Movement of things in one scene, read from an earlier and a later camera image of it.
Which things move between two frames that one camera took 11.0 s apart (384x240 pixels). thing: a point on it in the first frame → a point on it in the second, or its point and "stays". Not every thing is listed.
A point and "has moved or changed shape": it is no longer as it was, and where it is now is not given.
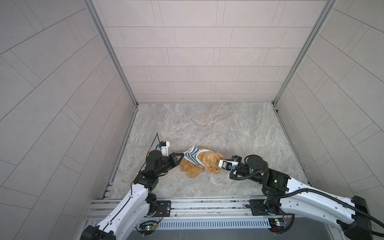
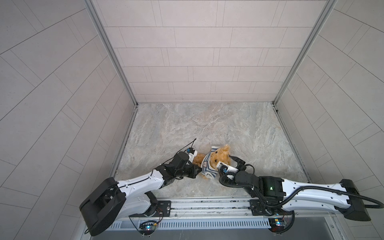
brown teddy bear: (210, 161) has moved or changed shape
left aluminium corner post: (93, 13) stays
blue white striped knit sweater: (192, 154) has moved or changed shape
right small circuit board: (277, 224) stays
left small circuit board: (149, 226) stays
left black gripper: (172, 161) → (192, 173)
